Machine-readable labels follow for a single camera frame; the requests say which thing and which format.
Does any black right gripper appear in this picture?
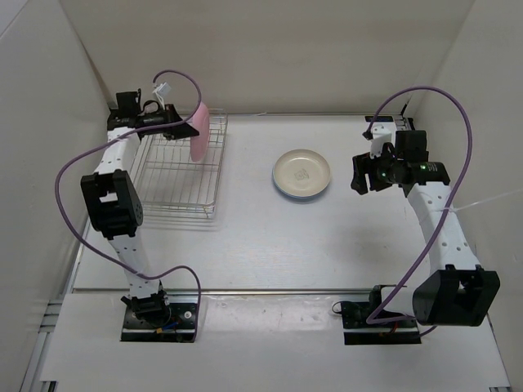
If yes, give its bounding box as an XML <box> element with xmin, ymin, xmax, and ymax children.
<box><xmin>351</xmin><ymin>145</ymin><xmax>403</xmax><ymax>195</ymax></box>

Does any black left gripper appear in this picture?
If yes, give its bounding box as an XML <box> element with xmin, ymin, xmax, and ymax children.
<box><xmin>138</xmin><ymin>104</ymin><xmax>199</xmax><ymax>140</ymax></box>

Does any pink plate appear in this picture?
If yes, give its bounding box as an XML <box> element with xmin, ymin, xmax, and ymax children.
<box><xmin>190</xmin><ymin>103</ymin><xmax>210</xmax><ymax>162</ymax></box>

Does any cream plate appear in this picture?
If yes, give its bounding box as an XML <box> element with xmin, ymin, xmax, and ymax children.
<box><xmin>272</xmin><ymin>149</ymin><xmax>332</xmax><ymax>194</ymax></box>

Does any blue plate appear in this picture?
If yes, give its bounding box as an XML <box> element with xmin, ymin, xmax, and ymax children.
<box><xmin>271</xmin><ymin>173</ymin><xmax>330</xmax><ymax>203</ymax></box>

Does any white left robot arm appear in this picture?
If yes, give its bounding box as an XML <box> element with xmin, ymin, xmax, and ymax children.
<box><xmin>80</xmin><ymin>91</ymin><xmax>209</xmax><ymax>332</ymax></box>

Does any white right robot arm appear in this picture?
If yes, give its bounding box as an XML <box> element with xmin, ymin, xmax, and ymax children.
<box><xmin>351</xmin><ymin>126</ymin><xmax>500</xmax><ymax>327</ymax></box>

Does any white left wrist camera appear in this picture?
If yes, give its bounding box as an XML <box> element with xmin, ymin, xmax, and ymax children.
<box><xmin>153</xmin><ymin>82</ymin><xmax>172</xmax><ymax>99</ymax></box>

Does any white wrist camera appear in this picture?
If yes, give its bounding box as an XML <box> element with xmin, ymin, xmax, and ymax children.
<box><xmin>363</xmin><ymin>123</ymin><xmax>392</xmax><ymax>159</ymax></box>
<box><xmin>153</xmin><ymin>82</ymin><xmax>172</xmax><ymax>99</ymax></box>

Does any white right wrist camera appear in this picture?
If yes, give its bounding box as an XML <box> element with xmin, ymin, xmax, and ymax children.
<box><xmin>363</xmin><ymin>123</ymin><xmax>392</xmax><ymax>159</ymax></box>

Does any metal wire dish rack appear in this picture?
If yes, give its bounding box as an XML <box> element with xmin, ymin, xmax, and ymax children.
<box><xmin>132</xmin><ymin>109</ymin><xmax>228</xmax><ymax>219</ymax></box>

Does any white cable tie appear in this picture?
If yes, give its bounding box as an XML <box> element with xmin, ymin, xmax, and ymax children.
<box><xmin>431</xmin><ymin>189</ymin><xmax>523</xmax><ymax>213</ymax></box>

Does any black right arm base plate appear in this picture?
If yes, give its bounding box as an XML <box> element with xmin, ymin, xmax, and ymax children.
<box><xmin>331</xmin><ymin>300</ymin><xmax>422</xmax><ymax>346</ymax></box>

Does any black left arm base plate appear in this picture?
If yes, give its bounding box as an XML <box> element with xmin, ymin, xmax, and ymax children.
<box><xmin>120</xmin><ymin>296</ymin><xmax>199</xmax><ymax>343</ymax></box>

